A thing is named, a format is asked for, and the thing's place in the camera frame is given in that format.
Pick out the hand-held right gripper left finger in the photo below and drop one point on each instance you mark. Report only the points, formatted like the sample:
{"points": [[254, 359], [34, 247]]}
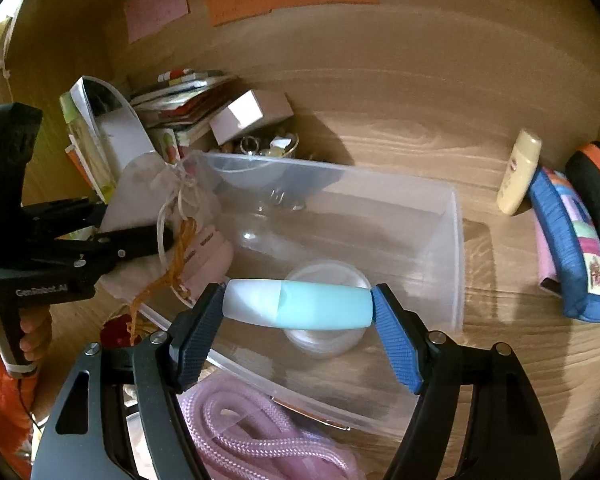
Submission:
{"points": [[200, 342]]}

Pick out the yellow-green clear bottle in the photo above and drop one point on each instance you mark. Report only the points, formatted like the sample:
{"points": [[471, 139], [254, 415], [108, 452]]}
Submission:
{"points": [[82, 140]]}

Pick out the small white cardboard box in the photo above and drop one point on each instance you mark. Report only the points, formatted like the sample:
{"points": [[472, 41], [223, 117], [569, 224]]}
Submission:
{"points": [[250, 115]]}

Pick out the person's left forearm orange sleeve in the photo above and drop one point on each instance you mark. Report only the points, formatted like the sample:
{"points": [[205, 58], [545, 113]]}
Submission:
{"points": [[0, 400]]}

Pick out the black and orange pouch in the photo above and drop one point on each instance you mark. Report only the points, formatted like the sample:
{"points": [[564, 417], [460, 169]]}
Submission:
{"points": [[597, 195]]}

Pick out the pink sticky note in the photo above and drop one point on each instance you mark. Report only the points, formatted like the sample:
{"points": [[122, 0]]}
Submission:
{"points": [[155, 5]]}

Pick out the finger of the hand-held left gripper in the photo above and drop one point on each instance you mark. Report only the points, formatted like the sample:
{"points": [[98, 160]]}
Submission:
{"points": [[125, 245], [65, 212]]}

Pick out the red ornament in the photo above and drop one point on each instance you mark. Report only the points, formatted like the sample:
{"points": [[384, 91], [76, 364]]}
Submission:
{"points": [[114, 332]]}

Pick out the pink flat case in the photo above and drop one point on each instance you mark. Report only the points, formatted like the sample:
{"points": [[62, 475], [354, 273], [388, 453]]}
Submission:
{"points": [[546, 255]]}

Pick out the person's left hand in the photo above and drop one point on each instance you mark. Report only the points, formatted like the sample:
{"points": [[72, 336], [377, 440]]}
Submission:
{"points": [[35, 335]]}

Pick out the pink cloth pouch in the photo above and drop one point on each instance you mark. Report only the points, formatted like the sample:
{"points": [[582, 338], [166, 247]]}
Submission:
{"points": [[210, 260]]}

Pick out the clear plastic storage box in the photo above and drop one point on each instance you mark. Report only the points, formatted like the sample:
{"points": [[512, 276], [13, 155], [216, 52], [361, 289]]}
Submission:
{"points": [[405, 240]]}

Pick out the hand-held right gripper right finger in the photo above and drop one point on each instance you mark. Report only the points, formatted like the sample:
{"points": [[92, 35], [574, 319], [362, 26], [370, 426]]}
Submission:
{"points": [[395, 345]]}

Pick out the teal squeeze bottle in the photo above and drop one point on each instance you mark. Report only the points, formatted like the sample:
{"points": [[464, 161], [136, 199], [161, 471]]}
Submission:
{"points": [[320, 305]]}

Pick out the white paper holder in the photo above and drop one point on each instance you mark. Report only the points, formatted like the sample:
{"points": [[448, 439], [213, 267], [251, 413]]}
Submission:
{"points": [[115, 125]]}

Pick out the stack of notebooks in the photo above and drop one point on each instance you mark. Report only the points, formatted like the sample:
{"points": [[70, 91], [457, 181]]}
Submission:
{"points": [[185, 97]]}

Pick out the round white jar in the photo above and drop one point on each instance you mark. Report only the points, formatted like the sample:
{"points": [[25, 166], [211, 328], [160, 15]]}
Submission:
{"points": [[325, 342]]}

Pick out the blue patchwork pencil case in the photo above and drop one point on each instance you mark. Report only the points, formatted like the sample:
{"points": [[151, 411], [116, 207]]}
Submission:
{"points": [[560, 240]]}

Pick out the wooden desktop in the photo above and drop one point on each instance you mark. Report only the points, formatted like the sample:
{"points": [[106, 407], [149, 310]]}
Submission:
{"points": [[405, 110]]}

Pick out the pile of metal keyrings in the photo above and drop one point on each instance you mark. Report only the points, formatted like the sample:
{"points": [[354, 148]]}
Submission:
{"points": [[265, 146]]}

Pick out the pale yellow lotion bottle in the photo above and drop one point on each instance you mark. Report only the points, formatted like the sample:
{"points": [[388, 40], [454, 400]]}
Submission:
{"points": [[519, 175]]}

